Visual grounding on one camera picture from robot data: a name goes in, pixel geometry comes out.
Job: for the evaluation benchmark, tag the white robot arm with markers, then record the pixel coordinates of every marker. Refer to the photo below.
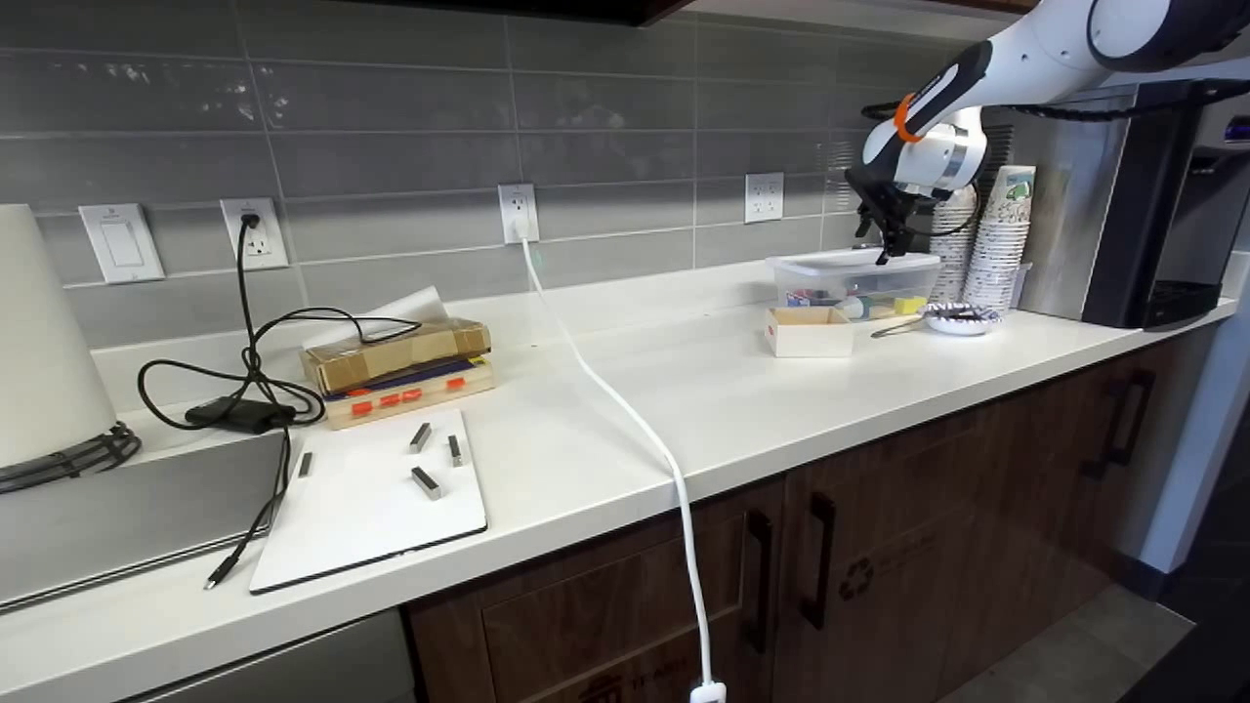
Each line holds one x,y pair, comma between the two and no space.
1042,53

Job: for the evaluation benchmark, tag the black coffee machine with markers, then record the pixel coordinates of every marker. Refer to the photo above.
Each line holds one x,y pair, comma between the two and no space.
1146,195

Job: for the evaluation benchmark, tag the white flat board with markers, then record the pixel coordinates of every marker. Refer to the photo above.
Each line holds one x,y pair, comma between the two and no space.
363,522

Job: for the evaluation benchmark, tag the black power adapter brick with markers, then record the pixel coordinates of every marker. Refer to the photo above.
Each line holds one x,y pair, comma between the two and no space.
238,416

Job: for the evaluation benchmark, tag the clear plastic box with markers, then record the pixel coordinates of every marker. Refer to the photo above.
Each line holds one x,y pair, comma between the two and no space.
846,296

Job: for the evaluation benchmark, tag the white cone shaped cover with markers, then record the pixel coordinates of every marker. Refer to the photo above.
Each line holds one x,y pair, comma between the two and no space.
43,335

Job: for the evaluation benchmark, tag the patterned paper cup stack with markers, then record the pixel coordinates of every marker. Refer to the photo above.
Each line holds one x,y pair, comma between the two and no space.
1005,236
962,248

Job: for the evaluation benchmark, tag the flat box with orange marks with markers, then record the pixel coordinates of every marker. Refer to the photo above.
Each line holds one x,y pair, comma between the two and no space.
414,391

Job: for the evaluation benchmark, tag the white plastic box lid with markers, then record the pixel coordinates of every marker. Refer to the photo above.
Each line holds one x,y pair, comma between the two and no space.
852,261

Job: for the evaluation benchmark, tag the white outlet with black plug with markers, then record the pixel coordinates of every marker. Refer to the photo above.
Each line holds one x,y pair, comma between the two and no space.
259,238

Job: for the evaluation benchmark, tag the beige wooden block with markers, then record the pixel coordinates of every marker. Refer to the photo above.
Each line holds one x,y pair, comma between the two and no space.
807,335

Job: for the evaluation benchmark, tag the grey dishwasher front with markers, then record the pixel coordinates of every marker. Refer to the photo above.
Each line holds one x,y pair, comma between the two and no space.
285,666

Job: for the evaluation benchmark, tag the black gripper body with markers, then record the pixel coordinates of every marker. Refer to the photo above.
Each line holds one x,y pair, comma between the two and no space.
886,201

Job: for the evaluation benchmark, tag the small white dish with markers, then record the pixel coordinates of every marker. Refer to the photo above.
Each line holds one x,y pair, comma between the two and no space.
960,318

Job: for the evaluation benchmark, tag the white light switch plate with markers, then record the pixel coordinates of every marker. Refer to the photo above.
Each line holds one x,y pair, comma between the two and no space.
120,243

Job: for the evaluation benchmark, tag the brown wooden cabinet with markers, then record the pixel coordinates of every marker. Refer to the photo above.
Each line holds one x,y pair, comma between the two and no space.
940,522

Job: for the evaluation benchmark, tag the small black cylinder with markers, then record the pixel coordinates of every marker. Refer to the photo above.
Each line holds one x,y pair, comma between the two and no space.
456,451
307,463
418,434
429,482

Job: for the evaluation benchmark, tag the white empty wall outlet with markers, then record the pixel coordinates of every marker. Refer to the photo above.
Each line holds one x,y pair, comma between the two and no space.
763,195

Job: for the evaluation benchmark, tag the thin wooden stick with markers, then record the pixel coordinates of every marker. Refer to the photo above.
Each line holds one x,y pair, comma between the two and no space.
899,324

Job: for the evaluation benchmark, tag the white paper sheet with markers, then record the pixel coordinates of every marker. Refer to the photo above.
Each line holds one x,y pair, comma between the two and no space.
396,308

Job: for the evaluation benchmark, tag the brown cardboard box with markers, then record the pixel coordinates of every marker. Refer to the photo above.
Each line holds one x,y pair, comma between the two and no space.
396,351

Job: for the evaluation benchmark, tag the grey metal sink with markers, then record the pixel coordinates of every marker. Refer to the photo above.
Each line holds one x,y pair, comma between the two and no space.
102,522

